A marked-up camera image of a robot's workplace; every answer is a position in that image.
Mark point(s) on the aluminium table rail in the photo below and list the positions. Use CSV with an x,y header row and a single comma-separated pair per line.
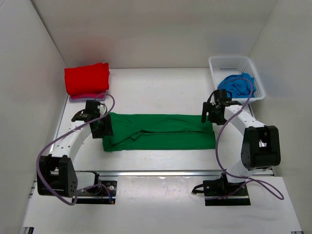
x,y
91,156

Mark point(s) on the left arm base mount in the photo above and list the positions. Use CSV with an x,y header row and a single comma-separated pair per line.
x,y
104,187

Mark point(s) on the lavender folded t-shirt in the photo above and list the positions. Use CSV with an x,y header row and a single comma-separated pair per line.
x,y
82,100

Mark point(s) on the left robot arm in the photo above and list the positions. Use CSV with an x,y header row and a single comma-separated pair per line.
x,y
56,169

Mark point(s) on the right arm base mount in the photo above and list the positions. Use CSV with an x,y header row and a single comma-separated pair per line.
x,y
220,192

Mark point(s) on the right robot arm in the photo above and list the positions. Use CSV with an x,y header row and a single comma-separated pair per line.
x,y
260,146

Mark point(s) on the pink folded t-shirt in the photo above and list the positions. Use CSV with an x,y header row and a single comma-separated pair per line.
x,y
100,95

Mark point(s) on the green t-shirt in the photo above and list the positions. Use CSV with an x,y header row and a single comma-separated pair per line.
x,y
159,132

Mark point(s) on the white plastic basket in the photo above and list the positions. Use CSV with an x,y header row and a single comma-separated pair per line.
x,y
224,66

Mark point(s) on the blue crumpled t-shirt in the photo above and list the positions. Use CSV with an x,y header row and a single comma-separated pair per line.
x,y
240,86

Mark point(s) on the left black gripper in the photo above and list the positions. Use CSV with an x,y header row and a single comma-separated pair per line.
x,y
107,129

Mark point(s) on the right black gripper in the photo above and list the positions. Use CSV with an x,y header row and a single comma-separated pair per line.
x,y
207,108

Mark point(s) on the red folded t-shirt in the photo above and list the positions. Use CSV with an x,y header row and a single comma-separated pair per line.
x,y
88,79

